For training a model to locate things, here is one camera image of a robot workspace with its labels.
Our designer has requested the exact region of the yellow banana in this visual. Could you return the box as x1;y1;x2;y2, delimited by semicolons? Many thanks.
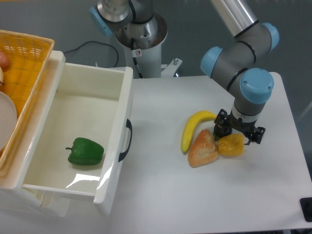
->
180;110;216;154

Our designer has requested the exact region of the toy bread croissant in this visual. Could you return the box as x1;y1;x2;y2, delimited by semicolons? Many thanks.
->
188;129;219;168

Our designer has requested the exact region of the red apple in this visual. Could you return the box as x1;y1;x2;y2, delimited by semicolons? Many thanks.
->
0;51;10;71

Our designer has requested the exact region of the yellow woven basket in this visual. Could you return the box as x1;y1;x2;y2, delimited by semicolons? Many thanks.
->
0;30;55;167

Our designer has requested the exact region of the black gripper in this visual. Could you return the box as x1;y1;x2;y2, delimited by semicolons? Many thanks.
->
213;109;266;145

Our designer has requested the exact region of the black toy berry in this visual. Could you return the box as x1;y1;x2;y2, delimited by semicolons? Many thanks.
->
213;132;220;141

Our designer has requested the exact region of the pale onion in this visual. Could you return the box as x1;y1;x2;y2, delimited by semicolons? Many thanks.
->
0;67;4;85

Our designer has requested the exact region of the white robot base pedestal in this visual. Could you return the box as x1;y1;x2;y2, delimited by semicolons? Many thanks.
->
115;13;182;79

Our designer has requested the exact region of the white plate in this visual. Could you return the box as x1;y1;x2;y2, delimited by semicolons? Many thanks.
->
0;92;17;150

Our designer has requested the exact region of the white drawer cabinet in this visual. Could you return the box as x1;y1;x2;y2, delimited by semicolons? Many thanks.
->
0;51;70;217

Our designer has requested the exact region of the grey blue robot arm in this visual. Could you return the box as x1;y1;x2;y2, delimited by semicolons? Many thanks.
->
89;0;279;143

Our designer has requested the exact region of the yellow bell pepper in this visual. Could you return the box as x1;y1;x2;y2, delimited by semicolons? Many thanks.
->
217;134;245;157

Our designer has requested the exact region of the black corner device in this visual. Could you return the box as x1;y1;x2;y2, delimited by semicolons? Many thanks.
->
300;197;312;222

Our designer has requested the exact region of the green bell pepper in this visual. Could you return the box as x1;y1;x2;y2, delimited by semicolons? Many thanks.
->
65;137;104;166

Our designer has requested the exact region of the black cable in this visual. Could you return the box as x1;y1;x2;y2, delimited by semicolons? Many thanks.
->
62;40;119;68

